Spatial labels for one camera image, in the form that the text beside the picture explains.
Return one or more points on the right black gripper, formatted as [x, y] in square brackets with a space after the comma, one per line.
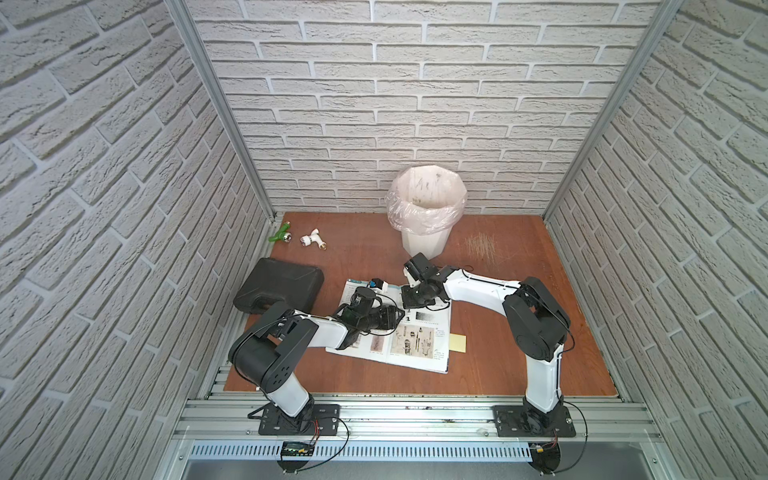
[407, 301]

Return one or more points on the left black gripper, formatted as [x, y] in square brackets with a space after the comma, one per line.
[377, 315]

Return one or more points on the yellow art textbook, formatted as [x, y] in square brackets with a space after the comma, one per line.
[421, 341]

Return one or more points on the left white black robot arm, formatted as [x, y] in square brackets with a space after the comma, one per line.
[267, 354]

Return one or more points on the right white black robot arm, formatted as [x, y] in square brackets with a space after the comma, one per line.
[540, 326]

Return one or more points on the yellow sticky note on table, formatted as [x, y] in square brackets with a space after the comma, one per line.
[457, 343]

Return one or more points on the white trash bin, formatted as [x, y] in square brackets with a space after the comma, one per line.
[426, 240]

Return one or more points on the black plastic tool case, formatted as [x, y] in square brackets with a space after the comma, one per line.
[274, 280]

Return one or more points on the white pipe fitting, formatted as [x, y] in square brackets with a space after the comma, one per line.
[313, 237]

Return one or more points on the clear pink bin liner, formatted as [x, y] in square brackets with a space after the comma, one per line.
[423, 210]

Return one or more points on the green pipe fitting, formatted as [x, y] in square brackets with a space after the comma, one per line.
[283, 234]

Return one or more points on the left controller board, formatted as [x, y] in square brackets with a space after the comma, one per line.
[291, 450]

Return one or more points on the controller board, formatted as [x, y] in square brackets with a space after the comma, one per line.
[545, 458]
[291, 450]

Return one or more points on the right controller board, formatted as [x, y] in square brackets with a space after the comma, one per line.
[545, 458]

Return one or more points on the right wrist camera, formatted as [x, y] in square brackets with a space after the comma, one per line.
[415, 269]

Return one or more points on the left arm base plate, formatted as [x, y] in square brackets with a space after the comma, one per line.
[314, 420]

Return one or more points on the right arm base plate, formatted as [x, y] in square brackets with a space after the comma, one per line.
[524, 421]

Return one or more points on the aluminium frame rail front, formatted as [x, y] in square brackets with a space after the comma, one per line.
[417, 418]

